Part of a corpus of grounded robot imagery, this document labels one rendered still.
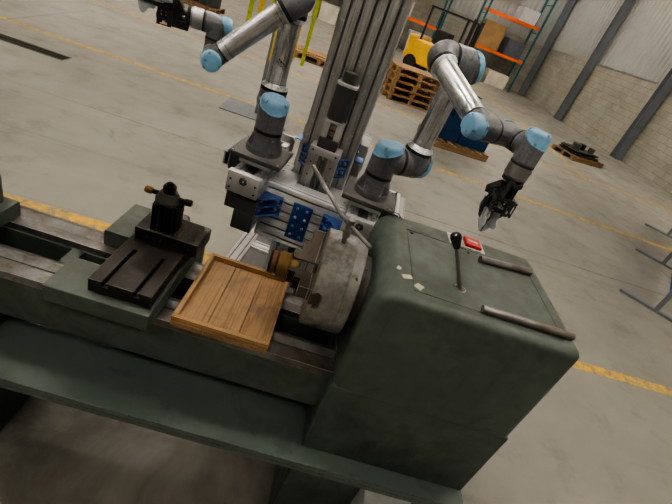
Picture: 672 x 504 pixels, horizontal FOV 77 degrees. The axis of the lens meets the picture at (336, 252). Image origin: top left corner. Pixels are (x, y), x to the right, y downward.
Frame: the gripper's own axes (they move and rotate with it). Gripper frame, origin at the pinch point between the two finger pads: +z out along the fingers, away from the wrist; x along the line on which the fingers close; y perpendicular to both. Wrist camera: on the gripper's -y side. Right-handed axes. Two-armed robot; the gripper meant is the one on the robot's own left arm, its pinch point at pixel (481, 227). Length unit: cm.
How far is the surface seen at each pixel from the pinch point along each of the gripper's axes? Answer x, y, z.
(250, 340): -61, 41, 43
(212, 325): -74, 40, 42
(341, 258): -44, 31, 11
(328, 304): -43, 38, 22
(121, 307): -98, 46, 40
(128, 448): -97, 33, 133
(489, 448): 23, 44, 54
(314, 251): -52, 20, 18
